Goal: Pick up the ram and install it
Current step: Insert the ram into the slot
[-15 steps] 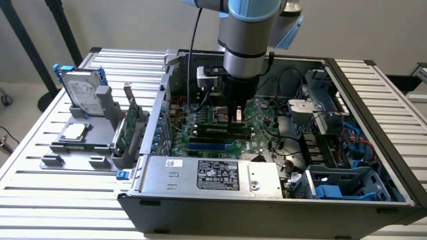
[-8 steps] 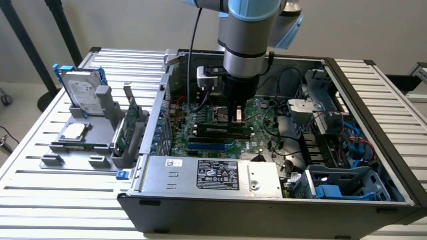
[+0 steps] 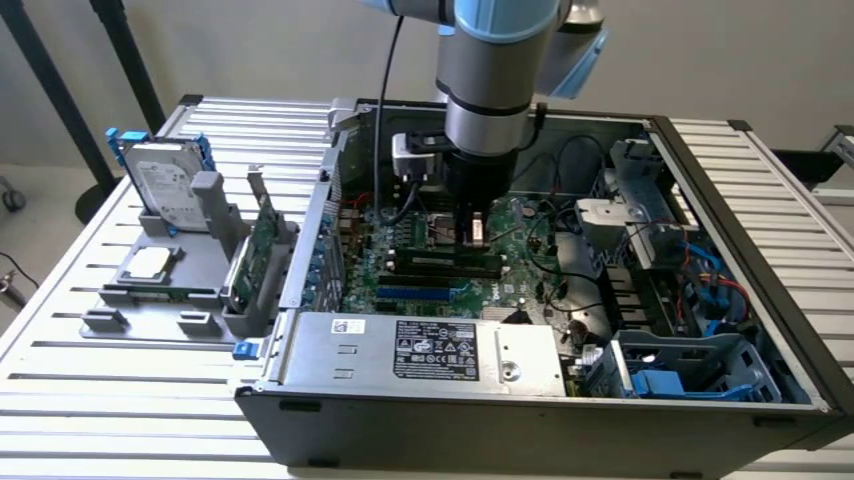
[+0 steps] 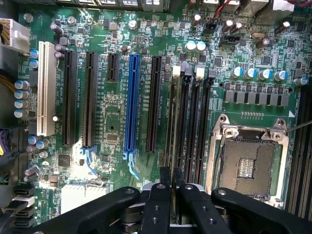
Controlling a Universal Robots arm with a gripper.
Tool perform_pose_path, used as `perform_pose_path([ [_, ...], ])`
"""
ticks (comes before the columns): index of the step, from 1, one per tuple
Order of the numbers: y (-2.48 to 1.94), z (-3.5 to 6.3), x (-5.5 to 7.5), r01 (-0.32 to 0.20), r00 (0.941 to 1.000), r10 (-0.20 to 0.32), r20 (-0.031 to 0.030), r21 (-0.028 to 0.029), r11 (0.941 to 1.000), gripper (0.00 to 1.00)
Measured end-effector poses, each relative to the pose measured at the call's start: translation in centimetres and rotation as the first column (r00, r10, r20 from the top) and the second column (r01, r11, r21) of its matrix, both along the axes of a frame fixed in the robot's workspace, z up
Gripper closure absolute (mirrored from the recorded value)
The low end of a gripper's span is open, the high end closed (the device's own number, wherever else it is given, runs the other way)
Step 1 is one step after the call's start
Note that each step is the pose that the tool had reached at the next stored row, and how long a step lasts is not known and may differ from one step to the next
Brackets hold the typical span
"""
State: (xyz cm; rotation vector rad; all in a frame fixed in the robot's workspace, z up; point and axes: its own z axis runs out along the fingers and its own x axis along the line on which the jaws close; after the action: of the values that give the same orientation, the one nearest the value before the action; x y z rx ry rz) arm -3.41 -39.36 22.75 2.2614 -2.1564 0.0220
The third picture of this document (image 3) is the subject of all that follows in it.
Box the green graphics card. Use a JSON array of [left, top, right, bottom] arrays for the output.
[[220, 163, 284, 314]]

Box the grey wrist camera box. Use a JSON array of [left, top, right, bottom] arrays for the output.
[[389, 130, 446, 180]]

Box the silver hard disk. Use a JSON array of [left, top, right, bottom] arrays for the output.
[[122, 142, 202, 232]]

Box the short black arm cable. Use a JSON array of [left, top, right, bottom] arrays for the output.
[[517, 101, 549, 152]]

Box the blue SATA wire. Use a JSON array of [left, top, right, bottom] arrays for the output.
[[671, 238, 736, 322]]

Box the red SATA wire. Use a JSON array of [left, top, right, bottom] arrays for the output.
[[672, 276, 749, 317]]

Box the thin black cable with plug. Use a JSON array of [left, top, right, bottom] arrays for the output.
[[0, 251, 38, 309]]

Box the grey parts rack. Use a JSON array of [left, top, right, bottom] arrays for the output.
[[77, 172, 300, 343]]

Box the green RAM stick on rack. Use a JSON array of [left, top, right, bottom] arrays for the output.
[[123, 285, 196, 303]]

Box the CPU socket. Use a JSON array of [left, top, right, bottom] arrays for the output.
[[425, 212, 462, 248]]

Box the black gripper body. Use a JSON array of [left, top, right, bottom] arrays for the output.
[[444, 149, 520, 214]]

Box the silver power supply unit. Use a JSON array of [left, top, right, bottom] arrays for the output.
[[276, 310, 569, 398]]

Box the grey caster wheel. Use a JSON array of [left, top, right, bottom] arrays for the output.
[[0, 175, 29, 213]]

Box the black internal power wire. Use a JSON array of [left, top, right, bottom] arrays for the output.
[[549, 134, 609, 202]]

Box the green motherboard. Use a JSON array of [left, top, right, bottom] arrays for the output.
[[302, 192, 605, 322]]

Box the silver CPU chip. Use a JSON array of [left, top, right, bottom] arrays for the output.
[[127, 246, 173, 278]]

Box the black expansion slot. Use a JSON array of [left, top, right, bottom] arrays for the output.
[[377, 273, 462, 291]]

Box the grey metal drive cage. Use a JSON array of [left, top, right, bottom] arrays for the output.
[[572, 138, 699, 269]]

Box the grey disk bay, blue latch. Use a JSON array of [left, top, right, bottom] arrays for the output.
[[609, 328, 784, 403]]

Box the blue disk carrier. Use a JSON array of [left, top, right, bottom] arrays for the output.
[[103, 127, 214, 238]]

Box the long black camera cable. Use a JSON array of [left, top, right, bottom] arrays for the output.
[[370, 13, 428, 227]]

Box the black stand pole with base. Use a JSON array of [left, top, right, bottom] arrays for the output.
[[0, 0, 129, 224]]

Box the RAM stick in motherboard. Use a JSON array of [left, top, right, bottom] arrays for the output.
[[390, 248, 502, 272]]

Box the grey case release handle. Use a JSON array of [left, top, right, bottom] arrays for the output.
[[326, 97, 360, 134]]

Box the black open PC case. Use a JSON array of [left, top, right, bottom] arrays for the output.
[[232, 97, 845, 469]]

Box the blue expansion slot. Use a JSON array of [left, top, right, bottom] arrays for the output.
[[376, 286, 450, 303]]

